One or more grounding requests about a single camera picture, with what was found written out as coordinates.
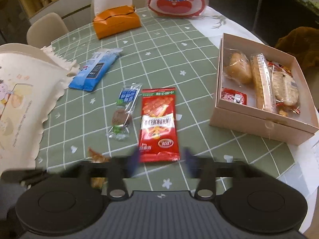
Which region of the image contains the round bread in wrapper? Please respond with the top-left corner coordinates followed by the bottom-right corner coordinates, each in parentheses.
top-left (223, 49), bottom-right (252, 85)

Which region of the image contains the blue wafer snack packet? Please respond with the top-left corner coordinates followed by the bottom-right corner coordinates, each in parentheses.
top-left (69, 48), bottom-right (123, 92)

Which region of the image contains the clear chocolate cookie packet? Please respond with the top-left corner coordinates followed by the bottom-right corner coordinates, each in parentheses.
top-left (107, 83), bottom-right (142, 140)

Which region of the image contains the green checked tablecloth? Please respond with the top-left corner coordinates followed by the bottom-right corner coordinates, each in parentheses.
top-left (36, 9), bottom-right (296, 192)

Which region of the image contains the orange tissue box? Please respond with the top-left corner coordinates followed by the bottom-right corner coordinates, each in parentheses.
top-left (93, 5), bottom-right (141, 39)

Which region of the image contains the small red sauce packet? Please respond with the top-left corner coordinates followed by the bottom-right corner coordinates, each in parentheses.
top-left (221, 87), bottom-right (247, 105)

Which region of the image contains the pink cardboard box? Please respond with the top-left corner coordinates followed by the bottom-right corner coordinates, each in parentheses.
top-left (210, 33), bottom-right (318, 145)

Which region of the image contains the brown fluffy blanket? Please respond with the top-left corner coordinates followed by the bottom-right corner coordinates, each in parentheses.
top-left (275, 26), bottom-right (319, 72)

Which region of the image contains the clear-wrapped cake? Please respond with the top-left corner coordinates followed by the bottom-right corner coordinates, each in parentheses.
top-left (87, 147), bottom-right (111, 189)

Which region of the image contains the long biscuit stick packet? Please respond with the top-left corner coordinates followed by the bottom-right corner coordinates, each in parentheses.
top-left (250, 53), bottom-right (276, 113)

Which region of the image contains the red spicy snack packet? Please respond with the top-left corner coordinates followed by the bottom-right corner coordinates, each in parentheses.
top-left (139, 87), bottom-right (180, 162)

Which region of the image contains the cream printed cloth bag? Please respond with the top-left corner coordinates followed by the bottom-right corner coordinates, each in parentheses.
top-left (1, 43), bottom-right (80, 171)

